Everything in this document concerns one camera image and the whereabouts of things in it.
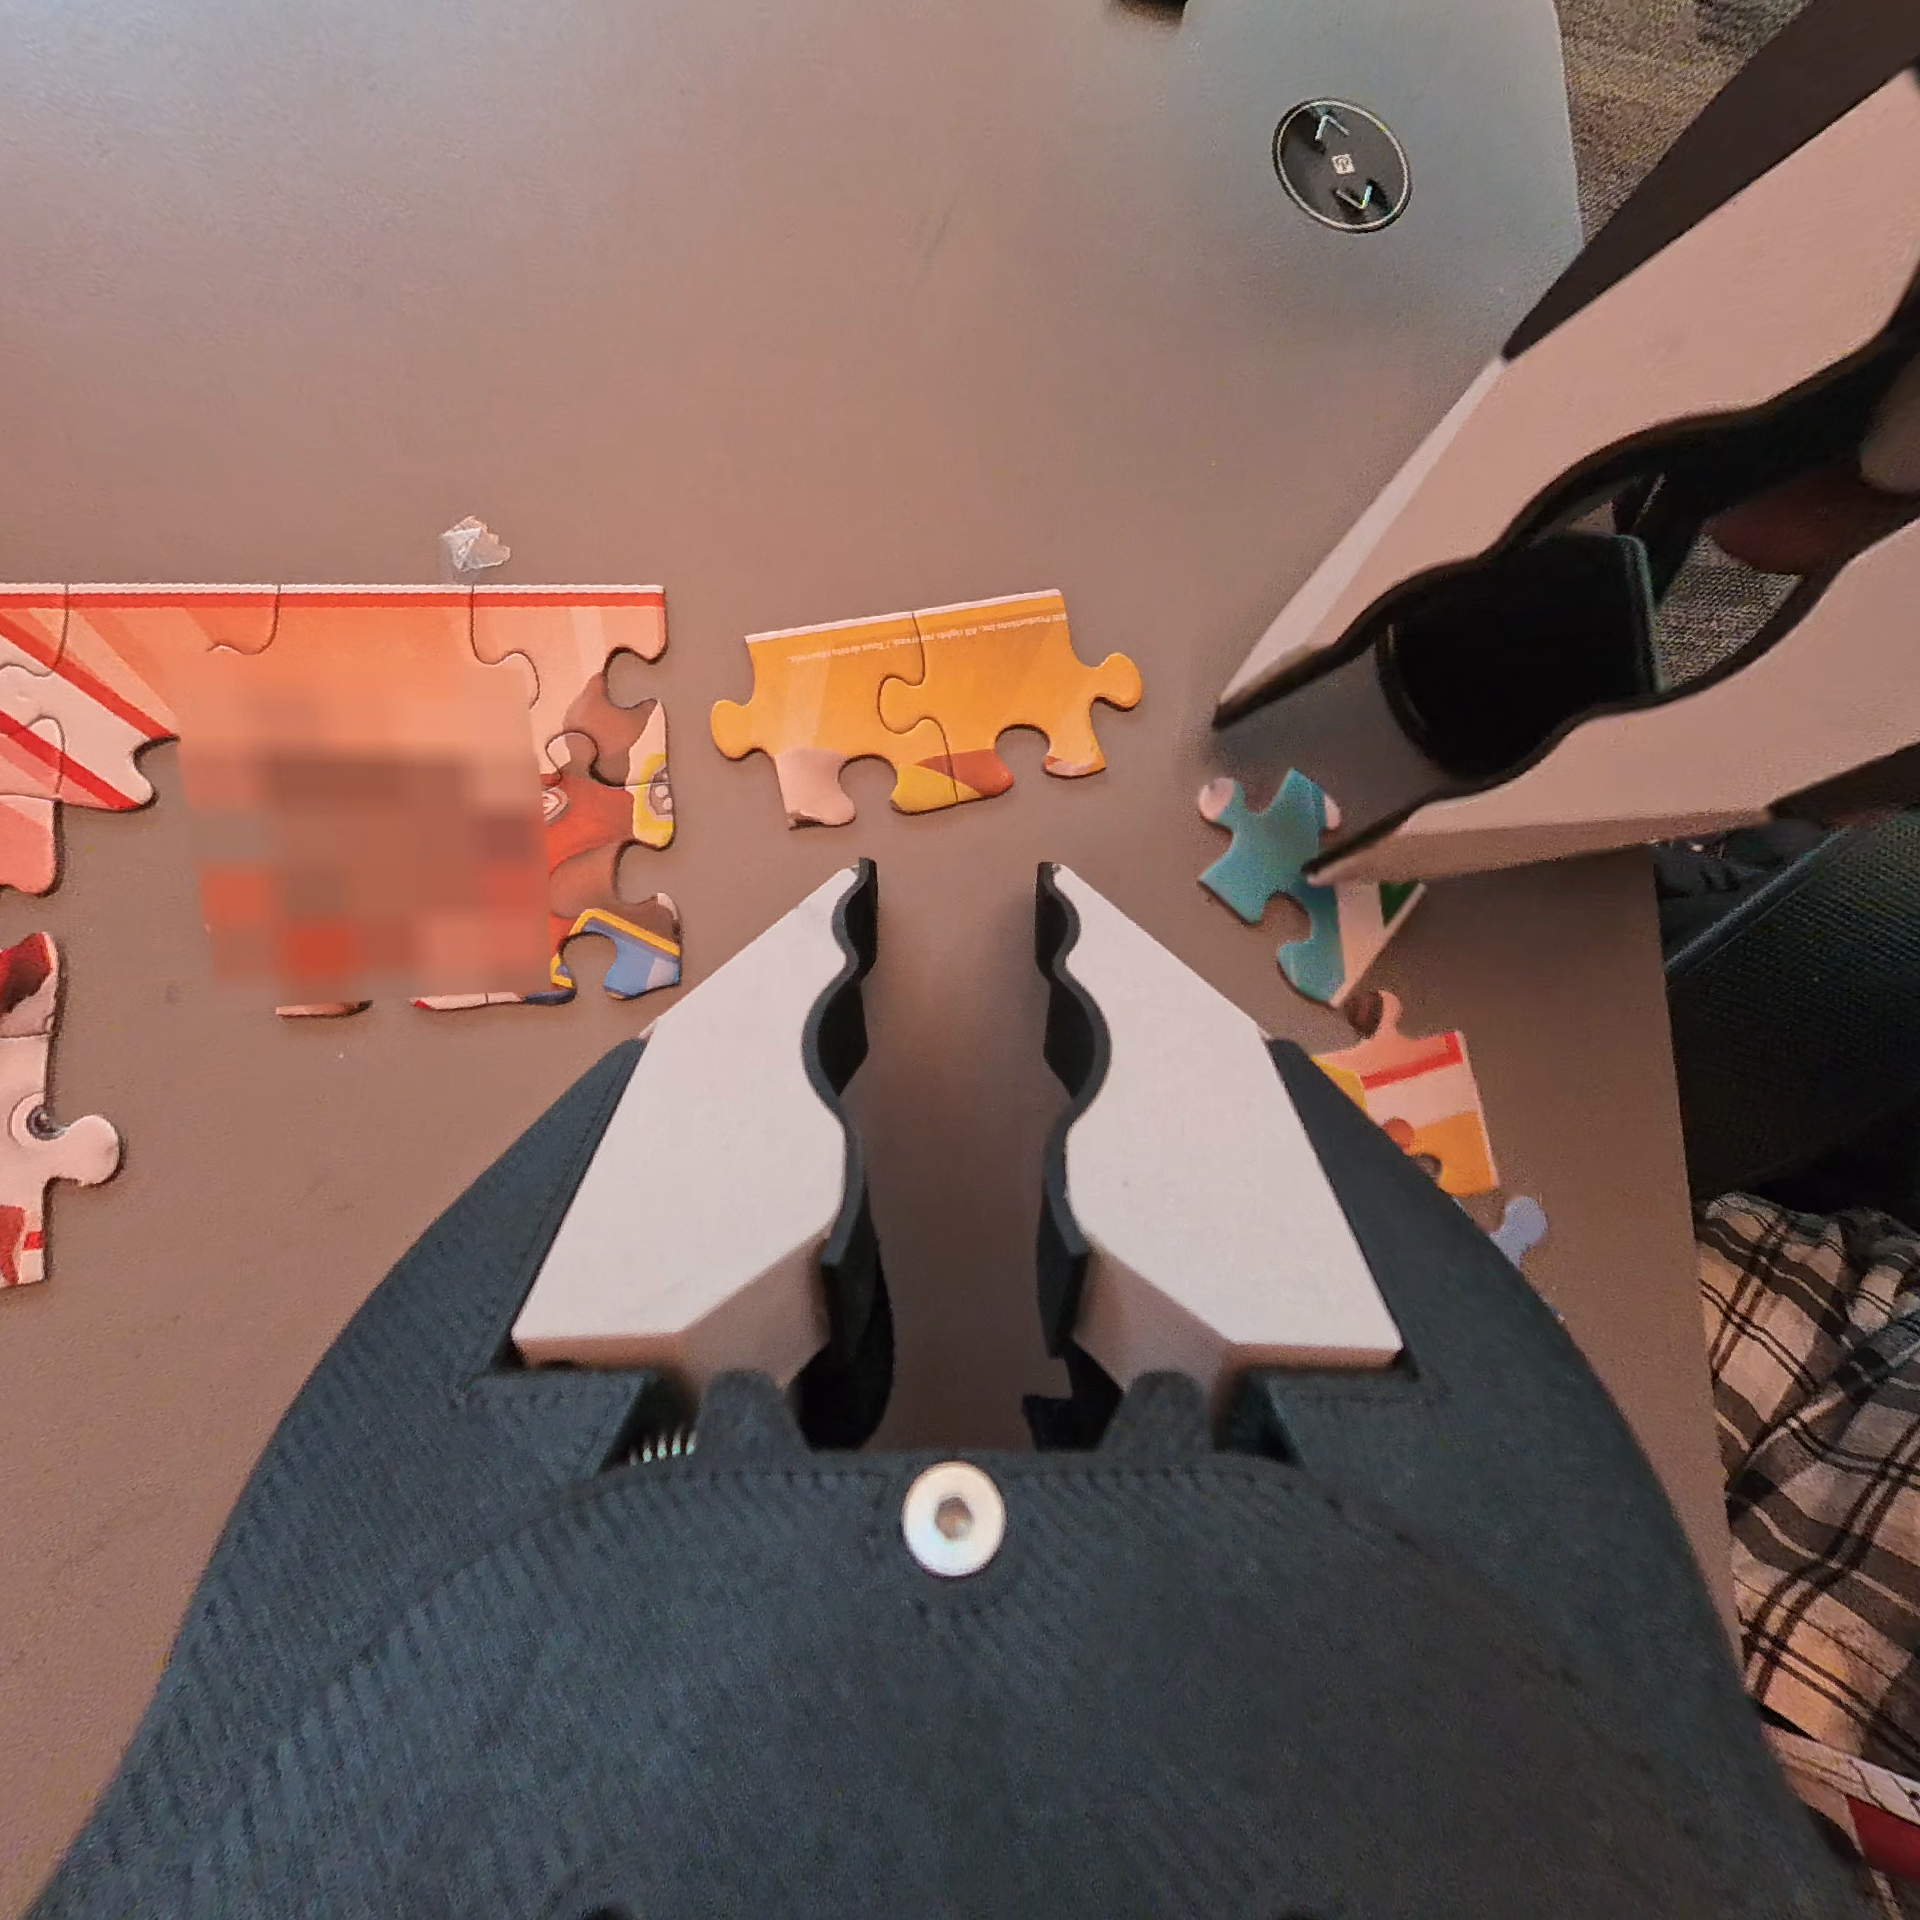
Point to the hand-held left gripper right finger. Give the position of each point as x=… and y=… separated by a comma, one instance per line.
x=1231, y=1200

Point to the red fire dog puzzle section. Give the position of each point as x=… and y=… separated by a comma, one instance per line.
x=376, y=623

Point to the teal puzzle piece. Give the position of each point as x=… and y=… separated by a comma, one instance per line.
x=1260, y=869

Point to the round black desk control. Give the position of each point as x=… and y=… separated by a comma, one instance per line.
x=1341, y=166

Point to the blue edge puzzle piece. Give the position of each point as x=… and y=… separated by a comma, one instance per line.
x=1518, y=1229

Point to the grey fabric seat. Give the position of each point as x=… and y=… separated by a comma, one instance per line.
x=1800, y=1020

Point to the clear plastic scrap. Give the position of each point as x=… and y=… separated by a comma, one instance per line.
x=473, y=547

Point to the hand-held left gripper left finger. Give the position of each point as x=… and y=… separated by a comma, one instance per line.
x=674, y=1200

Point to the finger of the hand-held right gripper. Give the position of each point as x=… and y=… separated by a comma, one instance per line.
x=1724, y=720
x=1652, y=301

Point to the red uniform puzzle piece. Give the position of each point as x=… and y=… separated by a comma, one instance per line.
x=623, y=955

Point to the grey desk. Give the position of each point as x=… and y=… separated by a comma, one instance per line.
x=750, y=301

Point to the plaid clothing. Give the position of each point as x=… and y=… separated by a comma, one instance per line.
x=1815, y=1500

